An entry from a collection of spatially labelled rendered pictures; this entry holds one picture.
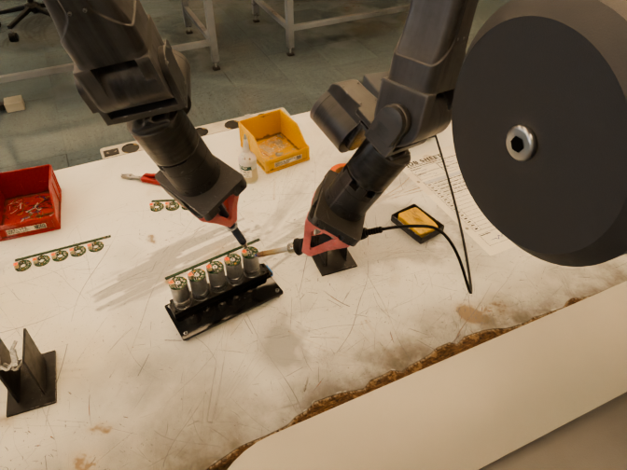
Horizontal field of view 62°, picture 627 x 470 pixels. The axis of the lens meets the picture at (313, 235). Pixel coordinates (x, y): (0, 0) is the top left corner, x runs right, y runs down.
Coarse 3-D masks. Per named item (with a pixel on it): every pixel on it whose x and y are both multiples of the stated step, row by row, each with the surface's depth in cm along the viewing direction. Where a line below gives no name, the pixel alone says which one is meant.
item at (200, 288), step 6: (198, 276) 74; (192, 282) 73; (198, 282) 73; (204, 282) 74; (192, 288) 74; (198, 288) 74; (204, 288) 75; (192, 294) 76; (198, 294) 75; (204, 294) 75; (198, 300) 76
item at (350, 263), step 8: (344, 248) 83; (312, 256) 85; (320, 256) 85; (328, 256) 85; (336, 256) 85; (344, 256) 84; (352, 256) 85; (320, 264) 84; (328, 264) 84; (336, 264) 84; (344, 264) 84; (352, 264) 84; (320, 272) 82; (328, 272) 82
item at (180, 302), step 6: (180, 282) 73; (186, 288) 73; (174, 294) 73; (180, 294) 73; (186, 294) 73; (174, 300) 74; (180, 300) 74; (186, 300) 74; (180, 306) 74; (186, 306) 75
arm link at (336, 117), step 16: (352, 80) 62; (320, 96) 61; (336, 96) 61; (352, 96) 59; (368, 96) 61; (320, 112) 62; (336, 112) 61; (352, 112) 60; (368, 112) 58; (384, 112) 53; (400, 112) 52; (320, 128) 63; (336, 128) 61; (352, 128) 60; (384, 128) 54; (400, 128) 52; (336, 144) 62; (384, 144) 55; (416, 144) 60
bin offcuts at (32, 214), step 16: (0, 176) 93; (16, 176) 94; (32, 176) 95; (48, 176) 96; (0, 192) 94; (16, 192) 96; (32, 192) 97; (48, 192) 97; (0, 208) 92; (16, 208) 94; (32, 208) 94; (48, 208) 94; (0, 224) 90; (16, 224) 87; (32, 224) 88; (48, 224) 89; (0, 240) 88
